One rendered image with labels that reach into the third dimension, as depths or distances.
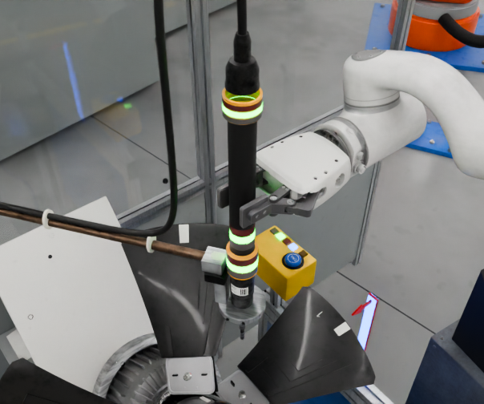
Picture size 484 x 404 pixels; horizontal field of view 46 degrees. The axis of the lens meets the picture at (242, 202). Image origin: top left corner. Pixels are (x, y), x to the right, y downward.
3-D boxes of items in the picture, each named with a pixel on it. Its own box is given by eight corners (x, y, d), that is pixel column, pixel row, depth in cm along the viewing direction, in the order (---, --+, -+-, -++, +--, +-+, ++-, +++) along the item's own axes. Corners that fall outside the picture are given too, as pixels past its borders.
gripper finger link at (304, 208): (332, 215, 71) (288, 219, 70) (316, 175, 76) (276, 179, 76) (332, 208, 70) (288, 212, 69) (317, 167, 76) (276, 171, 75)
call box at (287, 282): (245, 268, 154) (245, 240, 147) (273, 251, 158) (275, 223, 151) (284, 305, 145) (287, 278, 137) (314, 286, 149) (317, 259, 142)
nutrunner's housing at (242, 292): (226, 322, 86) (217, 39, 55) (233, 302, 89) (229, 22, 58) (251, 329, 85) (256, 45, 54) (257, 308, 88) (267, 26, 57)
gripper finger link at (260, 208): (296, 216, 72) (255, 240, 69) (279, 203, 74) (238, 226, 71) (297, 197, 70) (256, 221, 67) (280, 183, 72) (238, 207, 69)
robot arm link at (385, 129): (365, 118, 75) (370, 179, 79) (429, 84, 81) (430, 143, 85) (320, 107, 81) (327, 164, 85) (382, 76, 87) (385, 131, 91)
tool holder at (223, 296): (199, 315, 84) (195, 272, 78) (214, 280, 89) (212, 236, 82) (258, 329, 82) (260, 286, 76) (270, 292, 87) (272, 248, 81)
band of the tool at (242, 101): (217, 123, 62) (216, 100, 60) (229, 102, 65) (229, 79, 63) (256, 130, 61) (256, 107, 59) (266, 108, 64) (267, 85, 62)
